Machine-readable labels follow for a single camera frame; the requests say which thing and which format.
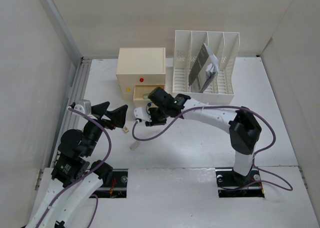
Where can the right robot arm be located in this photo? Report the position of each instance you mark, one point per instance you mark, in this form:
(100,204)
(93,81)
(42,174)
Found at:
(242,127)

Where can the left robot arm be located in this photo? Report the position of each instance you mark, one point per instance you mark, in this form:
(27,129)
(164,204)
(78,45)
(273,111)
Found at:
(73,179)

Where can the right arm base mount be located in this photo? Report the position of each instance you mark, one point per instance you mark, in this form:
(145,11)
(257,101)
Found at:
(233,185)

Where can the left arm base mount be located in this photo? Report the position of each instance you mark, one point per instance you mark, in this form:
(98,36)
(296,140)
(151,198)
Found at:
(117,186)

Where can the aluminium rail frame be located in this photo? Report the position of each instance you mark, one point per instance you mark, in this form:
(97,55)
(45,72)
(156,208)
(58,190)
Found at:
(76,88)

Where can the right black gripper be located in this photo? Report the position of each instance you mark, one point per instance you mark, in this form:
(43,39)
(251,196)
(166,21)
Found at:
(154,122)

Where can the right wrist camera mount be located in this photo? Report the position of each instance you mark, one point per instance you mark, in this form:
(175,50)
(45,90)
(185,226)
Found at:
(141,113)

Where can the white file organizer rack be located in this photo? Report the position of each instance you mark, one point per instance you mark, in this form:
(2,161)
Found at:
(187,45)

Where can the white rectangular eraser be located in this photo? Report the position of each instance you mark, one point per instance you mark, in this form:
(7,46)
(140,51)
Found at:
(134,146)

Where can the green correction tape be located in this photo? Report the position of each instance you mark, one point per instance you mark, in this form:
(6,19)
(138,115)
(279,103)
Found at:
(146,96)

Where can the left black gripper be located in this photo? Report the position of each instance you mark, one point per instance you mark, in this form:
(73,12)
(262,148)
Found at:
(117,115)

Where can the cream drawer cabinet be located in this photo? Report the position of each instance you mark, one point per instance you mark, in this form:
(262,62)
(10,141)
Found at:
(139,71)

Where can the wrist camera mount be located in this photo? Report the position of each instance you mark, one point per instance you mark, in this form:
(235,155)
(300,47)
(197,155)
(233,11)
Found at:
(141,113)
(83,106)

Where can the grey setup guide booklet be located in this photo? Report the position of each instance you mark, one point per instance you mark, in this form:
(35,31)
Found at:
(203,71)

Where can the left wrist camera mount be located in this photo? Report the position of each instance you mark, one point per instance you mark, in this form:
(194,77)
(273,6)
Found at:
(83,106)

